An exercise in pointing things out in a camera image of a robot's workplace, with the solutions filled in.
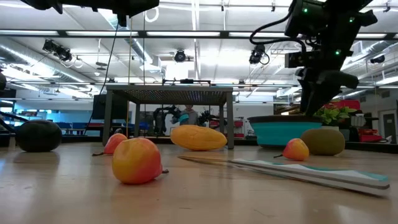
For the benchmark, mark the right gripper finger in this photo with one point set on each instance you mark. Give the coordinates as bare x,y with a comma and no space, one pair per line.
321,99
308,99

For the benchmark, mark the brown toy kiwi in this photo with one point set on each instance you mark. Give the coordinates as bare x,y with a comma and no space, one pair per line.
325,142

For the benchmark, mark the blue collapsible bowl grey rim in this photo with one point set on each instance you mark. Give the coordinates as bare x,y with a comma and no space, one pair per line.
280,133

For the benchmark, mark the yellow toy mango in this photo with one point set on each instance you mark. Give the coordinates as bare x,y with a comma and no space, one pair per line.
199,138

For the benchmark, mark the dark toy avocado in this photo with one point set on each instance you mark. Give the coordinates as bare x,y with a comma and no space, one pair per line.
38,136

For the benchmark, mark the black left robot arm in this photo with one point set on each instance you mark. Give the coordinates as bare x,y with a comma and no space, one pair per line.
93,3

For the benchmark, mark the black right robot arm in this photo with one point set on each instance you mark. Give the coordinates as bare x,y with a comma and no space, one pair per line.
335,18

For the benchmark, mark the background black robot arm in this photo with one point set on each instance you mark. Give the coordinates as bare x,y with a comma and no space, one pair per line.
163,119

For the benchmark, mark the small green potted plant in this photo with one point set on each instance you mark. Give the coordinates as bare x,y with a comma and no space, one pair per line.
334,115

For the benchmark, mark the red storage bins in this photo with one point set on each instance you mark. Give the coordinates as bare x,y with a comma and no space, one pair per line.
346,104

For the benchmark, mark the person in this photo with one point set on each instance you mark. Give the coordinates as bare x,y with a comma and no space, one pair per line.
190,116

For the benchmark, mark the grey perforated metal shelf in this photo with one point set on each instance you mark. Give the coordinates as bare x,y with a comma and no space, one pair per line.
171,95

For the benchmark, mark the overhead rig light bar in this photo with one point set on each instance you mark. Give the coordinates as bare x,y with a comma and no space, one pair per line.
141,34

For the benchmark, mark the black monitor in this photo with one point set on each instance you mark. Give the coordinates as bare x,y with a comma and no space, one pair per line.
99,107

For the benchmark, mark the black ceiling-hung camera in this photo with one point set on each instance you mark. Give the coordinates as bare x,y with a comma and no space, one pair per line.
257,55
57,50
180,56
377,59

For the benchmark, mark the black aluminium table frame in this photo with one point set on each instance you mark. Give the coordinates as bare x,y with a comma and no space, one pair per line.
370,147

